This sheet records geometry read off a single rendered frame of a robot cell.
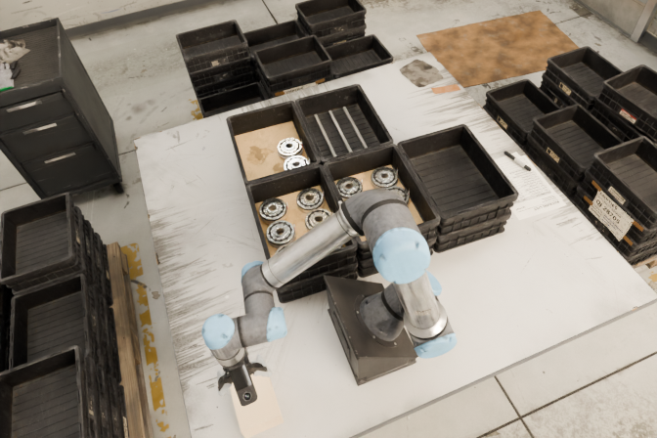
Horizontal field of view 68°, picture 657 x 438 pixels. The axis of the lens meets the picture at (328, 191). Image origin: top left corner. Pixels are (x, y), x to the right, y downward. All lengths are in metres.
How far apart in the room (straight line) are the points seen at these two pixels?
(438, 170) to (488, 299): 0.53
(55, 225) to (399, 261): 1.92
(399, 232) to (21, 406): 1.62
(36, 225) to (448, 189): 1.89
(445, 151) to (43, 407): 1.79
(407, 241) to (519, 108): 2.27
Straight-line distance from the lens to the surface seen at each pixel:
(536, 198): 2.13
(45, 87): 2.77
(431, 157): 2.01
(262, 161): 2.03
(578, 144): 2.90
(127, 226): 3.12
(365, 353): 1.46
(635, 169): 2.72
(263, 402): 1.59
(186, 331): 1.82
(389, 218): 1.05
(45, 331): 2.46
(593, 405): 2.57
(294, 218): 1.81
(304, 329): 1.73
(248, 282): 1.27
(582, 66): 3.45
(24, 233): 2.68
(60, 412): 2.14
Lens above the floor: 2.27
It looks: 50 degrees down
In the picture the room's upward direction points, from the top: 5 degrees counter-clockwise
